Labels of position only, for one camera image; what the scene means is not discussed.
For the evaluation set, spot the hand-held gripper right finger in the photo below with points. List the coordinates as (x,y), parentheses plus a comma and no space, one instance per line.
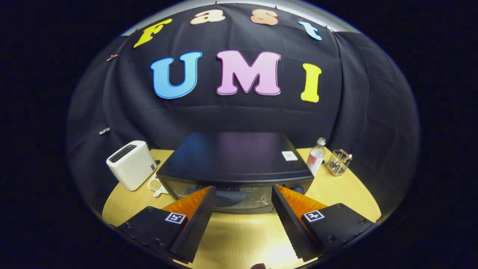
(291,228)

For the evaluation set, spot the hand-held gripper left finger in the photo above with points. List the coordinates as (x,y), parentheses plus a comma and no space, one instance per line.
(196,228)

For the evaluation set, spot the black toaster oven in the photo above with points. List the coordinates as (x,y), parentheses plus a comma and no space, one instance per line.
(231,157)

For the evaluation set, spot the white toaster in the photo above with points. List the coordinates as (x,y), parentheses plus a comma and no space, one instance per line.
(130,168)

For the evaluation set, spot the divided dish of beans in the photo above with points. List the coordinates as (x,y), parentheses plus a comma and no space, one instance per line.
(155,184)

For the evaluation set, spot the clear bottle with pink label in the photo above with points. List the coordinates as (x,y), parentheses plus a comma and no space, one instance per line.
(315,160)

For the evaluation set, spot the wooden stick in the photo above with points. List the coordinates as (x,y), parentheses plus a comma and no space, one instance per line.
(347,157)

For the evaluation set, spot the black backdrop cloth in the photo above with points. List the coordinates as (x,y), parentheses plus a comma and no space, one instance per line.
(224,112)

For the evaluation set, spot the small silver clip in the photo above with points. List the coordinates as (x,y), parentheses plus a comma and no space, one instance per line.
(104,130)

